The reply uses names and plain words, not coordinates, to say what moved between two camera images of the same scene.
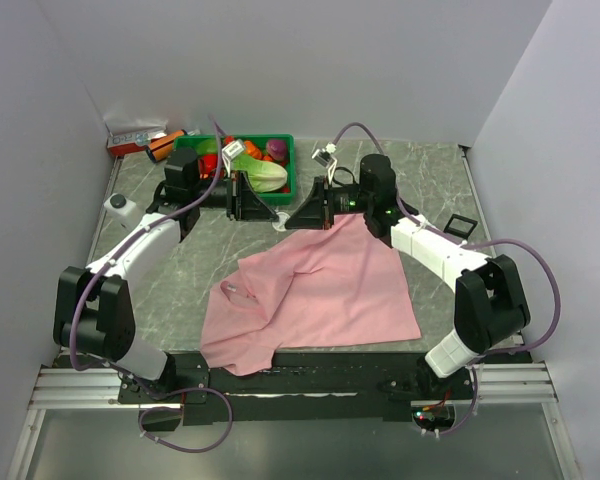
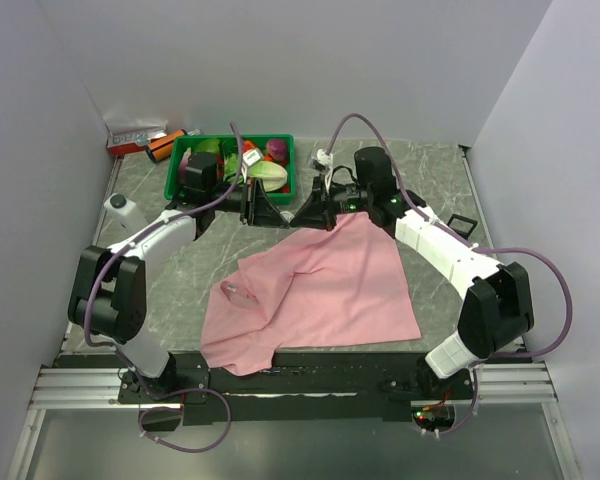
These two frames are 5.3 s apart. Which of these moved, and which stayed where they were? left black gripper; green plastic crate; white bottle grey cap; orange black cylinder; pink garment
Moved: left black gripper
Stayed: orange black cylinder; white bottle grey cap; pink garment; green plastic crate
